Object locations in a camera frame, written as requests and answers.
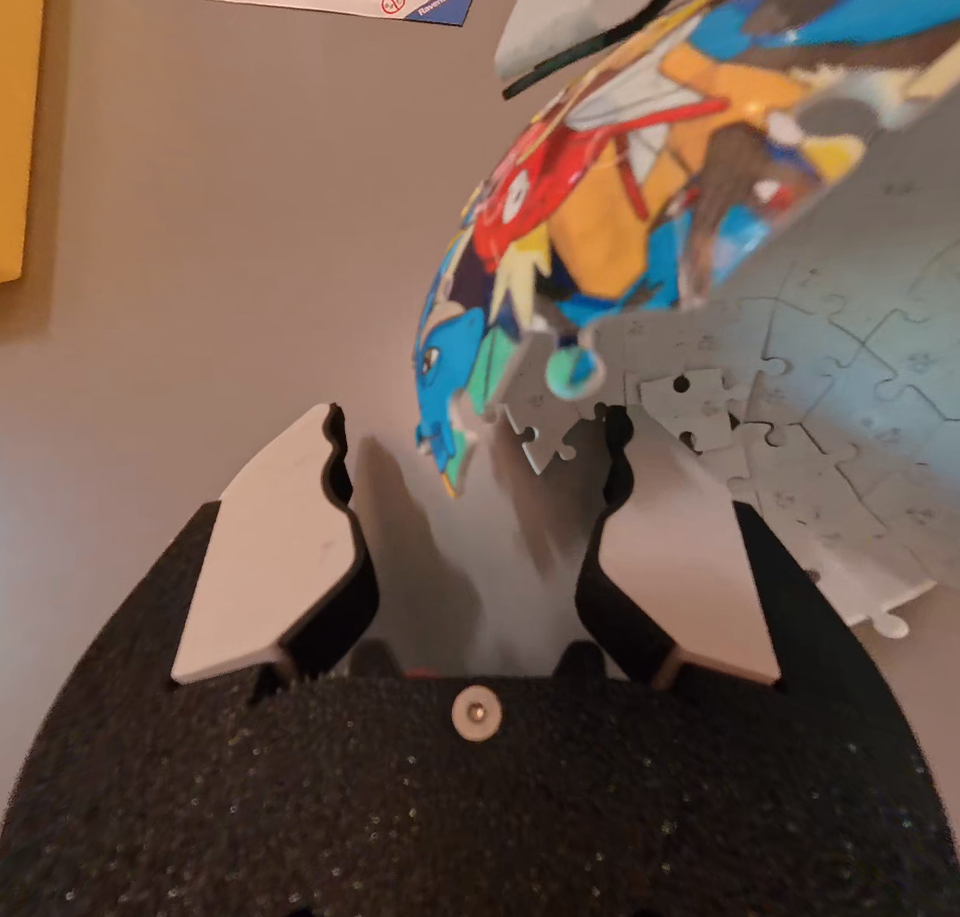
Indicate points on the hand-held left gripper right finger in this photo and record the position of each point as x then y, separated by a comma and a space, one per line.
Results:
682, 579

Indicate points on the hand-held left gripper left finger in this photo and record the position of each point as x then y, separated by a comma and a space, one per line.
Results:
270, 564

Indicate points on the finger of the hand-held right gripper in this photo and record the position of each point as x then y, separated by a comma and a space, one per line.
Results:
562, 17

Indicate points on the single puzzle piece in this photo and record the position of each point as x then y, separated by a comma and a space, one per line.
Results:
705, 407

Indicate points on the colourful puzzle ball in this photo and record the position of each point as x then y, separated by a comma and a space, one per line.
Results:
637, 219

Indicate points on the yellow plastic bin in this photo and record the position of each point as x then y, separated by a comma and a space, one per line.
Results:
19, 107

